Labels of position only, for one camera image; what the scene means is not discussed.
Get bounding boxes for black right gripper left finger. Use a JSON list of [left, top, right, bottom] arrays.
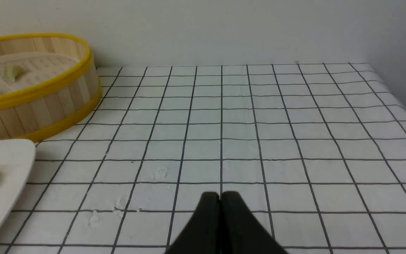
[[165, 192, 221, 254]]

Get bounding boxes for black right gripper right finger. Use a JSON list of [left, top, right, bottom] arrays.
[[221, 192, 287, 254]]

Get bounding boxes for white square plate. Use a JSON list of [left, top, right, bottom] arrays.
[[0, 139, 36, 228]]

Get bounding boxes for checkered white tablecloth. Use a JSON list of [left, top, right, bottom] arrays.
[[0, 63, 406, 254]]

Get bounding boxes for bamboo steamer basket yellow rim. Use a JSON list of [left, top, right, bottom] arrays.
[[0, 33, 103, 142]]

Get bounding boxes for green dumpling in steamer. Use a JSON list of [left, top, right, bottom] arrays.
[[2, 64, 27, 83]]

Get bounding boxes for white steamer liner paper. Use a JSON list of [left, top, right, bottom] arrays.
[[0, 52, 78, 95]]

